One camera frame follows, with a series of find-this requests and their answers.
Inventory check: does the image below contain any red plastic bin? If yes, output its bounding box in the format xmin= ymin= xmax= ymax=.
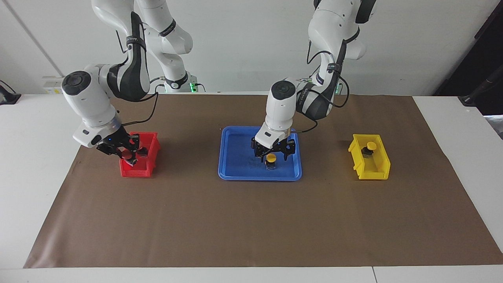
xmin=119 ymin=132 xmax=161 ymax=178

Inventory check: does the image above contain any brown paper table mat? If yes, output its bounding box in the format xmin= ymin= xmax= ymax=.
xmin=24 ymin=94 xmax=503 ymax=269

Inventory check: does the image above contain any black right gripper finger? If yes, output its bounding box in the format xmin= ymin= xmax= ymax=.
xmin=96 ymin=136 xmax=124 ymax=158
xmin=123 ymin=133 xmax=141 ymax=166

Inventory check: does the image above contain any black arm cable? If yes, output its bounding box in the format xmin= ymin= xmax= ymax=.
xmin=116 ymin=29 xmax=160 ymax=128
xmin=291 ymin=37 xmax=351 ymax=133

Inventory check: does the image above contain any dark background panel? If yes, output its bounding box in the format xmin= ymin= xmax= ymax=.
xmin=432 ymin=0 xmax=503 ymax=97

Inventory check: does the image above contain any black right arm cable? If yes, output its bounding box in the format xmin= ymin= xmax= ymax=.
xmin=116 ymin=29 xmax=160 ymax=128

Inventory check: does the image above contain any black desk device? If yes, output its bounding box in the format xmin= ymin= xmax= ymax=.
xmin=0 ymin=81 xmax=21 ymax=106

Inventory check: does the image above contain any blue plastic tray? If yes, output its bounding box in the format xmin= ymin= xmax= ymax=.
xmin=218 ymin=126 xmax=303 ymax=181

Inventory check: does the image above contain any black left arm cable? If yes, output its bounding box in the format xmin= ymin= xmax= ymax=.
xmin=291 ymin=37 xmax=351 ymax=133

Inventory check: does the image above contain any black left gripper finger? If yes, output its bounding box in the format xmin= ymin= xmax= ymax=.
xmin=251 ymin=138 xmax=270 ymax=163
xmin=275 ymin=138 xmax=296 ymax=162

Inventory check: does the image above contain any yellow plastic bin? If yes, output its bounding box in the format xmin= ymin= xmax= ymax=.
xmin=348 ymin=134 xmax=391 ymax=181

